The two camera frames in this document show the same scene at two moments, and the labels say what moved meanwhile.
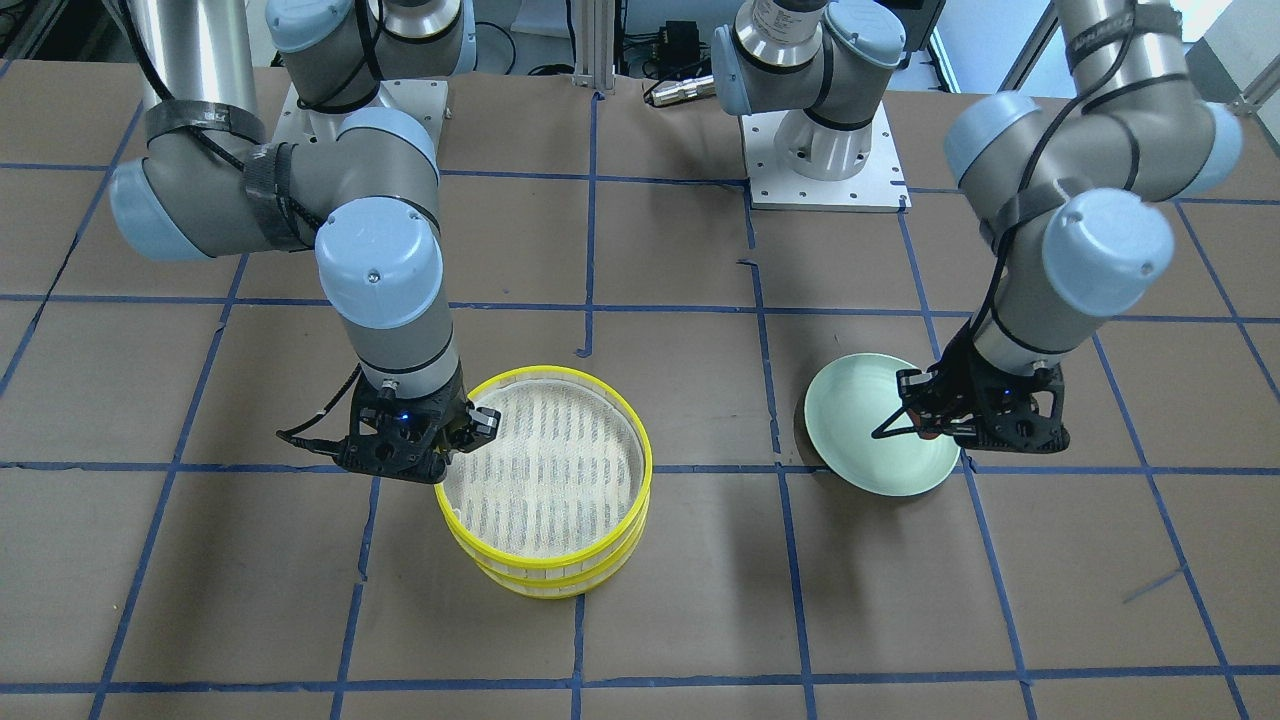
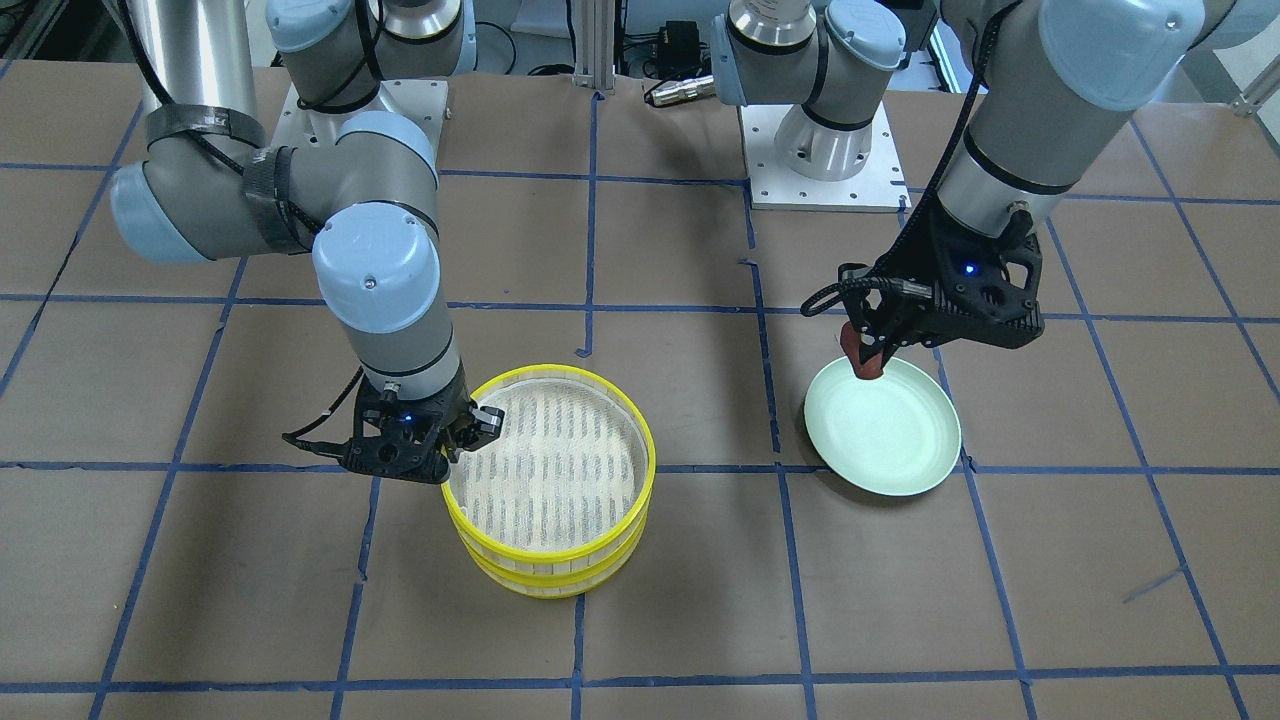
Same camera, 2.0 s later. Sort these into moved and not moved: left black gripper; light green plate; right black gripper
Moved: left black gripper
Not moved: right black gripper; light green plate
